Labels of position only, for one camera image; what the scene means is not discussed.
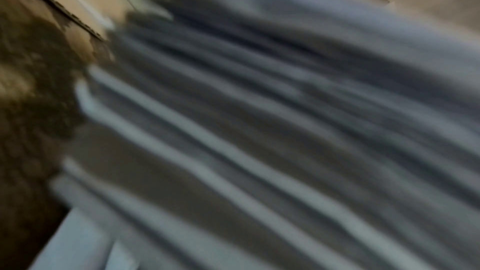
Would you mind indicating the aligned stack of printed sheets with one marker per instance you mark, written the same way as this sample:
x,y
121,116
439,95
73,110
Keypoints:
x,y
262,144

